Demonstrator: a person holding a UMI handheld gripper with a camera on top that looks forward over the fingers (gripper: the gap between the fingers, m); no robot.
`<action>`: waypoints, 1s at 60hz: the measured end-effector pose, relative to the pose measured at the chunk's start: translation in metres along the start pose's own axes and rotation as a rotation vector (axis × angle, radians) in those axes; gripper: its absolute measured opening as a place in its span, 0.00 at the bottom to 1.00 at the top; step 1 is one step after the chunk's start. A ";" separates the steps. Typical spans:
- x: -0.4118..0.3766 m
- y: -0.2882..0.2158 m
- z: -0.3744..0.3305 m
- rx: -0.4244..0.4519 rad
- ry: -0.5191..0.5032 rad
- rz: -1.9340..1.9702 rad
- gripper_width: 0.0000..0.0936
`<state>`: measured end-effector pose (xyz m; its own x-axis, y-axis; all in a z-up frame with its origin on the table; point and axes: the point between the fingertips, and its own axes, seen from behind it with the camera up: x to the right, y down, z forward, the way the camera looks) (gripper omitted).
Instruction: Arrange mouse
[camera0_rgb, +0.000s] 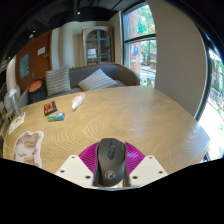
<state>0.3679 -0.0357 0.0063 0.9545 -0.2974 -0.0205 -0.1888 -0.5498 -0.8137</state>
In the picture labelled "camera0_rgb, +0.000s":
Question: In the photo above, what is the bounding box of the cat-shaped mouse pad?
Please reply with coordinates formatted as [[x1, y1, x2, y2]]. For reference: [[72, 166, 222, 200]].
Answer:
[[12, 130, 45, 169]]

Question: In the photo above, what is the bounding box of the small green and blue pack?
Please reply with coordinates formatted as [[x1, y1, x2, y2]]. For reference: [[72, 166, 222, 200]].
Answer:
[[46, 112, 66, 123]]

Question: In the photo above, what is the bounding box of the grey curved sofa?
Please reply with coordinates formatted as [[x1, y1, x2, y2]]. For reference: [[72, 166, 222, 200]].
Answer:
[[43, 63, 141, 99]]

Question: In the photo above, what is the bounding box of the black bag with orange top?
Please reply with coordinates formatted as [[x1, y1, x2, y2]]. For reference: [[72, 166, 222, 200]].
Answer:
[[27, 78, 47, 105]]

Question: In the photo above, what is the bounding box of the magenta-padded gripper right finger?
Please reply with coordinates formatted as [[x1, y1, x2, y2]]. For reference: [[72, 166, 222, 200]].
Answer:
[[124, 141, 169, 188]]

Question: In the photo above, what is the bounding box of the clear plastic jug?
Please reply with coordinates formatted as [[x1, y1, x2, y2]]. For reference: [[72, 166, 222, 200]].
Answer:
[[8, 87, 23, 117]]

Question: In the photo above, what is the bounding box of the black and red box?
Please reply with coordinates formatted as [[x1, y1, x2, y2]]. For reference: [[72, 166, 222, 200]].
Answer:
[[43, 100, 58, 117]]

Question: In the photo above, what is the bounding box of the white sticker sheet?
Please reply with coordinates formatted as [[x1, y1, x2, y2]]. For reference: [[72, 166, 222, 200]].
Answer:
[[8, 112, 27, 136]]

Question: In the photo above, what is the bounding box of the black computer mouse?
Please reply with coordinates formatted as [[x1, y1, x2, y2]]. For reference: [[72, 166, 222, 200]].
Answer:
[[92, 137, 130, 188]]

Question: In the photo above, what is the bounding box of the striped flat cushion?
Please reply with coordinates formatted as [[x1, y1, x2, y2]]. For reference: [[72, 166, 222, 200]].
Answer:
[[77, 68, 119, 92]]

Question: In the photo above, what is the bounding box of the white plastic packet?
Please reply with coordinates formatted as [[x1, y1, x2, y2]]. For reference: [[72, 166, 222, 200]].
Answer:
[[71, 91, 87, 112]]

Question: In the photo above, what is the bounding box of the striped upright cushion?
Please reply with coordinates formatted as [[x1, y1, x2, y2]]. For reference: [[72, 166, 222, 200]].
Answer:
[[45, 66, 72, 98]]

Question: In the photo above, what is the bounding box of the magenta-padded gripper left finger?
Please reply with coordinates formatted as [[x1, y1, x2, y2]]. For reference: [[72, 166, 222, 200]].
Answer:
[[54, 141, 101, 188]]

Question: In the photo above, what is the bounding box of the arched glass-door cabinet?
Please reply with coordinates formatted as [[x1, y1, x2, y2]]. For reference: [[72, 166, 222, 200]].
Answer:
[[81, 26, 114, 66]]

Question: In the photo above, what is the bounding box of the blue wall poster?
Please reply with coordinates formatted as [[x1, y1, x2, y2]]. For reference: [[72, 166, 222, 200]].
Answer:
[[18, 53, 30, 80]]

